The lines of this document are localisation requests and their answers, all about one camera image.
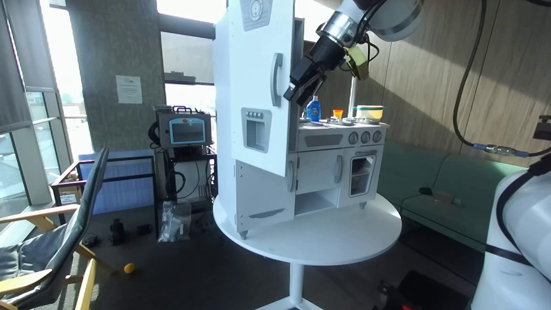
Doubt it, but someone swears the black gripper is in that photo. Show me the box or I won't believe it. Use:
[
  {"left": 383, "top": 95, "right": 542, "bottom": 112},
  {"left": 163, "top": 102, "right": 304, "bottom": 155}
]
[{"left": 282, "top": 34, "right": 349, "bottom": 108}]

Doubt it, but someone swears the white under-counter cabinet door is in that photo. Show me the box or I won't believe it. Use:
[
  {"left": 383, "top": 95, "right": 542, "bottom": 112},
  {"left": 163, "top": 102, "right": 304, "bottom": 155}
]
[{"left": 294, "top": 148, "right": 345, "bottom": 196}]

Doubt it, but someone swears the short white fridge door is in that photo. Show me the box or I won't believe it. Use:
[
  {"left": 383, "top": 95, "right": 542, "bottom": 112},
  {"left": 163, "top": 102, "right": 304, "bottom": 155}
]
[{"left": 232, "top": 158, "right": 297, "bottom": 239}]

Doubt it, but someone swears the blue toy bottle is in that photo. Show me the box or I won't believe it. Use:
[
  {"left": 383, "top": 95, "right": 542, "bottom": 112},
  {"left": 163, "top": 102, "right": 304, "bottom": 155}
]
[{"left": 302, "top": 95, "right": 323, "bottom": 124}]

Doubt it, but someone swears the white toy play kitchen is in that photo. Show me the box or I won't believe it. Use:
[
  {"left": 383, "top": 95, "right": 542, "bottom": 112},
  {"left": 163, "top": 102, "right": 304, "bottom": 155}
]
[{"left": 211, "top": 0, "right": 390, "bottom": 241}]

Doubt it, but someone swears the white and yellow container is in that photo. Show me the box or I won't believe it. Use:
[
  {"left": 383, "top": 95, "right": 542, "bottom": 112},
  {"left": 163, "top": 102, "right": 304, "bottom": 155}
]
[{"left": 354, "top": 103, "right": 385, "bottom": 124}]

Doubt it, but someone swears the white oven door with window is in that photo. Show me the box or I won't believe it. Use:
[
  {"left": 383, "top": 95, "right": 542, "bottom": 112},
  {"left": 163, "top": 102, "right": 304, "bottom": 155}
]
[{"left": 344, "top": 148, "right": 383, "bottom": 203}]

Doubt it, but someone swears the grey screen device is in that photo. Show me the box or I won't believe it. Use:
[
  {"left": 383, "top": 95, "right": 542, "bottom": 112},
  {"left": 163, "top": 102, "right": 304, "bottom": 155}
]
[{"left": 154, "top": 105, "right": 214, "bottom": 153}]

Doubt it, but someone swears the black equipment cart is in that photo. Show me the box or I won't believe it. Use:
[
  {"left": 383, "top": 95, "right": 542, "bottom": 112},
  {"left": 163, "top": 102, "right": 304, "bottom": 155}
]
[{"left": 149, "top": 145, "right": 218, "bottom": 232}]

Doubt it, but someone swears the white paper notice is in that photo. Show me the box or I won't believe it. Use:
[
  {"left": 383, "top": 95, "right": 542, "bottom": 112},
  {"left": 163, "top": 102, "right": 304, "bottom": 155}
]
[{"left": 113, "top": 72, "right": 144, "bottom": 107}]

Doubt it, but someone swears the green sofa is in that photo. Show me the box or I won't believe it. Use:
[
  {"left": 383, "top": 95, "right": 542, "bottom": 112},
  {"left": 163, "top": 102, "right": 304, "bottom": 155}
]
[{"left": 376, "top": 145, "right": 519, "bottom": 253}]

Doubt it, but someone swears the clear plastic bag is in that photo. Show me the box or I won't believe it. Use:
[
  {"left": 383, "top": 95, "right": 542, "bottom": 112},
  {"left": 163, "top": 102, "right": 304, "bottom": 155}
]
[{"left": 156, "top": 200, "right": 194, "bottom": 245}]

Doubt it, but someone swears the blue panel radiator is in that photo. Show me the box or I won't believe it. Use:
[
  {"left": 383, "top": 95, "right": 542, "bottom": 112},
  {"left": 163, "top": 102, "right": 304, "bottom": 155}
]
[{"left": 75, "top": 148, "right": 156, "bottom": 217}]

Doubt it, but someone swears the small black floor object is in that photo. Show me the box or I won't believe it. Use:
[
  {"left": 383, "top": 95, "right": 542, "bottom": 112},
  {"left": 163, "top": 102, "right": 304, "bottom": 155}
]
[{"left": 106, "top": 217, "right": 128, "bottom": 246}]

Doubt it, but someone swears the wooden folding chair grey fabric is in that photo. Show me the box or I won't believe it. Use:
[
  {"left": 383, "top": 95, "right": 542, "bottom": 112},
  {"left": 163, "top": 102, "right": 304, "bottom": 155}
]
[{"left": 0, "top": 146, "right": 111, "bottom": 310}]

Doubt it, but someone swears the round white pedestal table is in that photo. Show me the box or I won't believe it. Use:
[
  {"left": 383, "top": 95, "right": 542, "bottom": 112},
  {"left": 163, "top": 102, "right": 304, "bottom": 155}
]
[{"left": 211, "top": 191, "right": 404, "bottom": 310}]

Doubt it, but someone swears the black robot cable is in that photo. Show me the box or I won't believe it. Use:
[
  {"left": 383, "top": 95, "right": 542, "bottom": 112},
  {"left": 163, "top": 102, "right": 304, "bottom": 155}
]
[{"left": 450, "top": 0, "right": 551, "bottom": 160}]

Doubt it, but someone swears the dark wooden side frame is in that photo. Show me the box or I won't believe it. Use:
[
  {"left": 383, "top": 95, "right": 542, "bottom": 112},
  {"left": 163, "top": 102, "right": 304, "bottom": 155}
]
[{"left": 47, "top": 158, "right": 82, "bottom": 210}]

